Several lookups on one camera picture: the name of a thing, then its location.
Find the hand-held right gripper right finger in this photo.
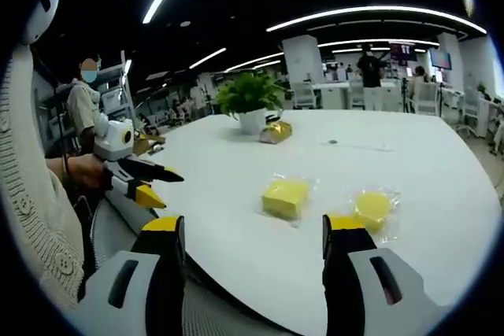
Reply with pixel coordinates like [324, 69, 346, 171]
[321, 213, 450, 336]

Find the person's left hand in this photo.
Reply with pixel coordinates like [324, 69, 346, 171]
[65, 153, 106, 190]

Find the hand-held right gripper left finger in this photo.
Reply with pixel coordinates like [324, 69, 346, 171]
[76, 215, 187, 336]

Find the white office chair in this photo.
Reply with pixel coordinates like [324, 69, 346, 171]
[293, 81, 318, 110]
[413, 82, 440, 116]

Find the potted green plant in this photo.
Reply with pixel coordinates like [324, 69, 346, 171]
[214, 71, 285, 135]

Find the square yellow silicone block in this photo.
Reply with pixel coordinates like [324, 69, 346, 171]
[261, 178, 310, 221]

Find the gold foil package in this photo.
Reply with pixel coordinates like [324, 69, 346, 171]
[258, 121, 293, 145]

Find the wall screen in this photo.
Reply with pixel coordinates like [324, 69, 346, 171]
[429, 49, 452, 71]

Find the round yellow silicone block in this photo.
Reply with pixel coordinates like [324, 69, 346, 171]
[352, 190, 392, 233]

